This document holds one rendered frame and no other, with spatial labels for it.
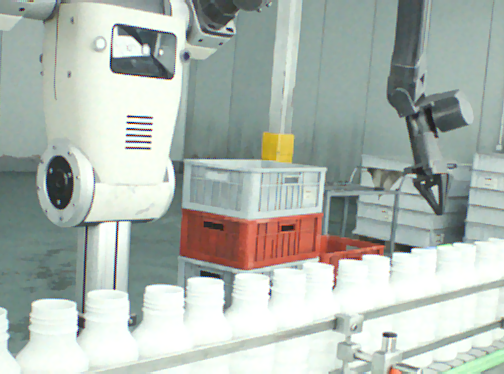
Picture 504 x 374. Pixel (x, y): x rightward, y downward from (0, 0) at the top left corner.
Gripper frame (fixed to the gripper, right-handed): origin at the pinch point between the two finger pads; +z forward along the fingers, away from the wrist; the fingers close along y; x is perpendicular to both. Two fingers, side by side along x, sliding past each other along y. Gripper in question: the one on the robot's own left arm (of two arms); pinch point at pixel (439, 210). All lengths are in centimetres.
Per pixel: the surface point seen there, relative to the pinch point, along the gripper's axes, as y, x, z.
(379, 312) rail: -52, -19, 15
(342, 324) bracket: -61, -20, 15
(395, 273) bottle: -44.1, -16.9, 10.3
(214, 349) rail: -80, -19, 14
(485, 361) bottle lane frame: -24.3, -16.6, 26.1
